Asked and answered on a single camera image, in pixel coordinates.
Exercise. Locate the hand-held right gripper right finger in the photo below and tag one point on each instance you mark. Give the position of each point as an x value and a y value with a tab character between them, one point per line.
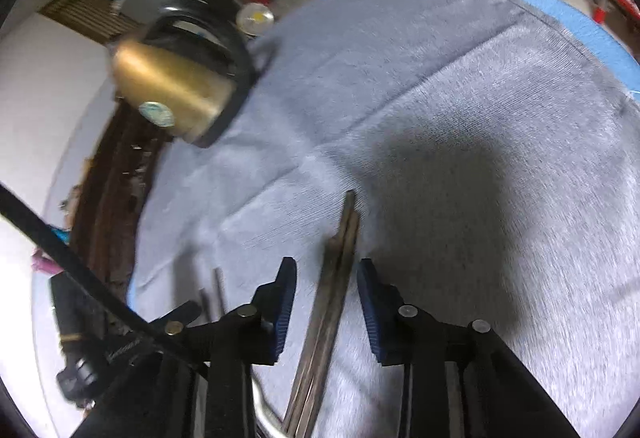
372	318

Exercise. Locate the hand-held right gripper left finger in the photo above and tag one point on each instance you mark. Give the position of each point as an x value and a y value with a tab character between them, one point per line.
282	318

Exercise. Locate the pink bottle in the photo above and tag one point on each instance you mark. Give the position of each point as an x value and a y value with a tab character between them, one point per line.
47	264

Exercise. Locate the blue box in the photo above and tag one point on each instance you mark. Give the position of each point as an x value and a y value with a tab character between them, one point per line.
60	234

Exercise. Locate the grey towel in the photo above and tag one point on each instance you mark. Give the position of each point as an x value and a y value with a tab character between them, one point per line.
425	118

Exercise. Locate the gold electric kettle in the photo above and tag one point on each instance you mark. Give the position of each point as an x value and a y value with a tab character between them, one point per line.
165	78

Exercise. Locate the white bowl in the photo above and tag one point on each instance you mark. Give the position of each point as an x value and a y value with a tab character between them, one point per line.
255	18

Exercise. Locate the blue table mat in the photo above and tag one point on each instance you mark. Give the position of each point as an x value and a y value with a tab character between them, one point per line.
575	18

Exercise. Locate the wooden slatted panel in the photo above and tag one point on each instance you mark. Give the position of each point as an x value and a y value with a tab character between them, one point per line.
85	8

